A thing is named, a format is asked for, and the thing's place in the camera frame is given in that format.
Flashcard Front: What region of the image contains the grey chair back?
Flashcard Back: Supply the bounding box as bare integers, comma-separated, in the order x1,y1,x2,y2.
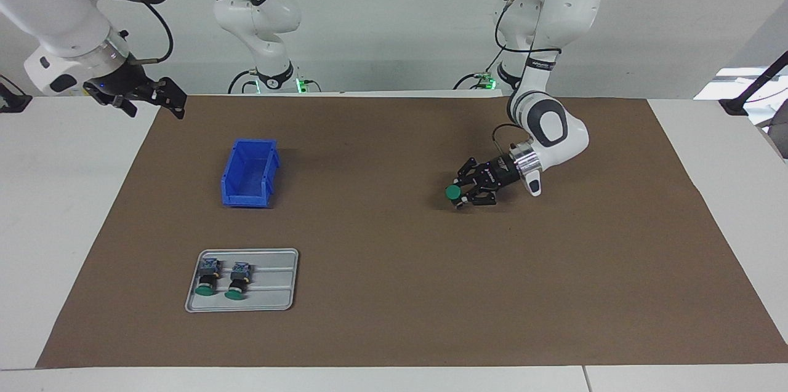
756,115,788,160

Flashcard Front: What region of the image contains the black table clamp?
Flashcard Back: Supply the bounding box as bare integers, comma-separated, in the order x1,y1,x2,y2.
0,74,33,113

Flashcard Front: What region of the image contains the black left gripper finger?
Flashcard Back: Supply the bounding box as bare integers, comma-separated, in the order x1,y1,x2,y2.
454,185,499,209
454,157,493,187

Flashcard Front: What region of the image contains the grey metal tray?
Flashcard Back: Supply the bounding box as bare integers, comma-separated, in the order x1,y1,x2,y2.
185,248,300,313

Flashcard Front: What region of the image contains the brown table mat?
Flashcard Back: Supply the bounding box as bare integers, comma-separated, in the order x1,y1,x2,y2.
36,94,788,369

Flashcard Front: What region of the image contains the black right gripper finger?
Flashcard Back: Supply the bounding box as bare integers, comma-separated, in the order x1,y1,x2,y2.
110,95,139,118
150,76,188,121

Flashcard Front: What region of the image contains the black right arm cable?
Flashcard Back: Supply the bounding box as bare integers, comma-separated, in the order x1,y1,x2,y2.
126,0,238,66

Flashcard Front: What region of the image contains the blue plastic bin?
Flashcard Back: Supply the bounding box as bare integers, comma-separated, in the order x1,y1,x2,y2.
221,138,281,209

